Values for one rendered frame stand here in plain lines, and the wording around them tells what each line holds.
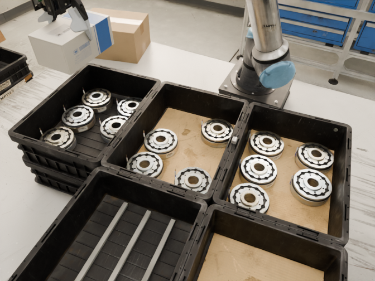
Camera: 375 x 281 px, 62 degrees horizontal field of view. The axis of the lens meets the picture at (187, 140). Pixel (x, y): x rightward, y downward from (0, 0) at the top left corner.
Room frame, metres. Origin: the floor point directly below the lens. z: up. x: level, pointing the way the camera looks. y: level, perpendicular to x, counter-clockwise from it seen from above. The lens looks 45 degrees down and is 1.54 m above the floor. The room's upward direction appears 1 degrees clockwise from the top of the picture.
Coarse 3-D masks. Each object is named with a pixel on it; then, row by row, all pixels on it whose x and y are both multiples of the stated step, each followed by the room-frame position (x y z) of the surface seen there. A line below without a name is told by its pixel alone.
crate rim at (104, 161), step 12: (168, 84) 0.86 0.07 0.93; (180, 84) 0.86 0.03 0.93; (216, 96) 0.80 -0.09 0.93; (228, 96) 0.80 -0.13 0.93; (144, 108) 0.73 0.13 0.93; (132, 120) 0.68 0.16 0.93; (240, 120) 0.68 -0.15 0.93; (228, 144) 0.59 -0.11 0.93; (108, 156) 0.54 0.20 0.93; (120, 168) 0.50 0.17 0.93; (156, 180) 0.46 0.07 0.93; (216, 180) 0.47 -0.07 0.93; (192, 192) 0.43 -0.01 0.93
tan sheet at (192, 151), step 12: (168, 108) 0.86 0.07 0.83; (168, 120) 0.79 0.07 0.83; (180, 120) 0.79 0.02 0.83; (192, 120) 0.79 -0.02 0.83; (204, 120) 0.79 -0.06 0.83; (180, 132) 0.74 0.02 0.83; (192, 132) 0.74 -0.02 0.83; (180, 144) 0.68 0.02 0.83; (192, 144) 0.68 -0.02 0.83; (204, 144) 0.68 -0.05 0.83; (180, 156) 0.63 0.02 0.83; (192, 156) 0.63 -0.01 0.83; (204, 156) 0.63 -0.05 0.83; (216, 156) 0.63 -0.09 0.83; (168, 168) 0.58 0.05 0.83; (180, 168) 0.58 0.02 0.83; (204, 168) 0.59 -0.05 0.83; (216, 168) 0.59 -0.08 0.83; (168, 180) 0.54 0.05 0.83
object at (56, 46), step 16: (64, 16) 0.90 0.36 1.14; (96, 16) 0.90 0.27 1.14; (32, 32) 0.80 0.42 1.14; (48, 32) 0.80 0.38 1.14; (64, 32) 0.80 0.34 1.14; (80, 32) 0.80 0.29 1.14; (96, 32) 0.85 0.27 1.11; (32, 48) 0.78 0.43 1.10; (48, 48) 0.75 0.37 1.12; (64, 48) 0.73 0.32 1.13; (80, 48) 0.78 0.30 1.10; (96, 48) 0.84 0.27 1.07; (48, 64) 0.76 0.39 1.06; (64, 64) 0.74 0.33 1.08; (80, 64) 0.77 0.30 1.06
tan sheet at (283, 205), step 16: (288, 144) 0.69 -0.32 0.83; (288, 160) 0.62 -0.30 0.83; (288, 176) 0.56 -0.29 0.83; (272, 192) 0.50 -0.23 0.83; (288, 192) 0.50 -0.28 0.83; (272, 208) 0.45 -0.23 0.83; (288, 208) 0.45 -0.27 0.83; (304, 208) 0.46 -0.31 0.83; (320, 208) 0.46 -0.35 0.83; (304, 224) 0.41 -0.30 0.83; (320, 224) 0.41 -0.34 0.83
